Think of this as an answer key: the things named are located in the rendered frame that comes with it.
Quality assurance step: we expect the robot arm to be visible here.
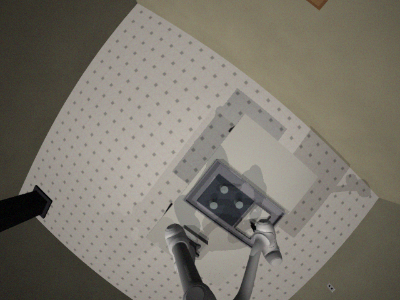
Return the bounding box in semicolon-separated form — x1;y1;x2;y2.
165;219;283;300

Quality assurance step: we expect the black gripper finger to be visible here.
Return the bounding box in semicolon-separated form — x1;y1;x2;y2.
250;220;256;233

